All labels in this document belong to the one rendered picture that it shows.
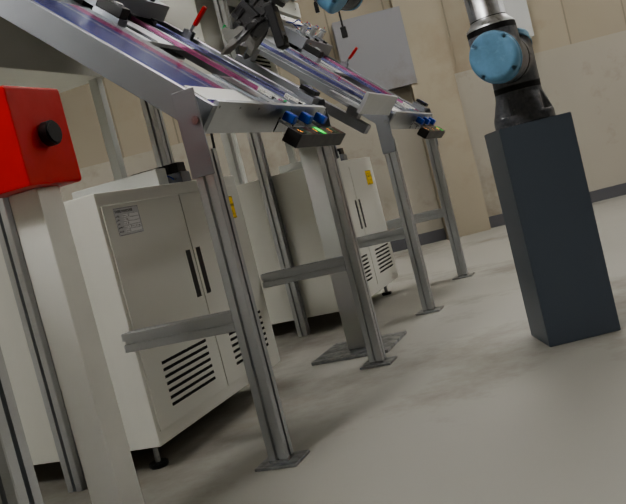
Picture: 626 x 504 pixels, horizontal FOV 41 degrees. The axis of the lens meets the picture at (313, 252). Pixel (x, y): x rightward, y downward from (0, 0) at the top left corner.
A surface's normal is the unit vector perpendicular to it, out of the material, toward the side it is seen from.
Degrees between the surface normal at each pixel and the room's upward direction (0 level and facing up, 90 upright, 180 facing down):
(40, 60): 90
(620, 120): 90
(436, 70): 90
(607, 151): 90
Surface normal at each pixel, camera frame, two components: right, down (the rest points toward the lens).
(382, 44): 0.00, 0.07
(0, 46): 0.91, -0.21
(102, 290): -0.33, 0.15
